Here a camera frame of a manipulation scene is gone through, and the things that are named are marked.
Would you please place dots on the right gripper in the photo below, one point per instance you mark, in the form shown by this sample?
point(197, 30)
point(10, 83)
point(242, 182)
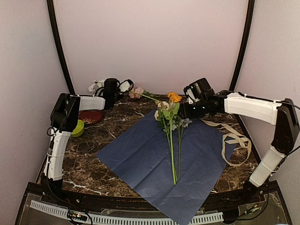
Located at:
point(186, 113)

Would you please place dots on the orange fake flower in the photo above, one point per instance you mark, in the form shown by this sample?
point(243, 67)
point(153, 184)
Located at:
point(174, 124)

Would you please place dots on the pink fake flower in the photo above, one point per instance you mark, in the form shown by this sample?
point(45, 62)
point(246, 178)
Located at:
point(140, 92)

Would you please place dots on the blue wrapping paper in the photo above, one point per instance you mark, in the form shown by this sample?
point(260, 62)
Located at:
point(141, 158)

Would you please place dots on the light blue fake flower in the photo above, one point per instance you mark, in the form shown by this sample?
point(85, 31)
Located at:
point(181, 124)

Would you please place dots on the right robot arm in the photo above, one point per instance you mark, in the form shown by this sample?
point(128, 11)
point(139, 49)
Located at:
point(201, 100)

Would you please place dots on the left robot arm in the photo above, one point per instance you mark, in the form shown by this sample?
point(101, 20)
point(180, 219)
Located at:
point(64, 119)

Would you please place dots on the beige ribbon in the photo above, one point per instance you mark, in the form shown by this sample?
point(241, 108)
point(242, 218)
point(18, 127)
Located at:
point(231, 138)

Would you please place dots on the red decorated plate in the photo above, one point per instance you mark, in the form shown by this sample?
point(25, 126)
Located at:
point(90, 116)

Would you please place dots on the green bowl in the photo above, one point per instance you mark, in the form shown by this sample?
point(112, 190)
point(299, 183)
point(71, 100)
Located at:
point(79, 129)

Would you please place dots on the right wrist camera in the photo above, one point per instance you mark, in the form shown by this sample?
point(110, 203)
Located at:
point(191, 98)

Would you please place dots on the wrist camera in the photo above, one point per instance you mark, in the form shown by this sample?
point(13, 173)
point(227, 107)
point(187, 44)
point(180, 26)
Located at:
point(126, 86)
point(191, 98)

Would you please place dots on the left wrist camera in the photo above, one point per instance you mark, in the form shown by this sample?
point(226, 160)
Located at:
point(126, 86)

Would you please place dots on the right black frame post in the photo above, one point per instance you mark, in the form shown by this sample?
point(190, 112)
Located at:
point(243, 45)

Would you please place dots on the black frame post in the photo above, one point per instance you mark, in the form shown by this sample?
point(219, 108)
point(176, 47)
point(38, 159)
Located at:
point(243, 45)
point(58, 45)

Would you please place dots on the white cable duct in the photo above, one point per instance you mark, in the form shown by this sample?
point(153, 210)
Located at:
point(108, 217)

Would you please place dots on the left black frame post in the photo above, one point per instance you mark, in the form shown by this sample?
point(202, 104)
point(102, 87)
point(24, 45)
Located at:
point(58, 45)

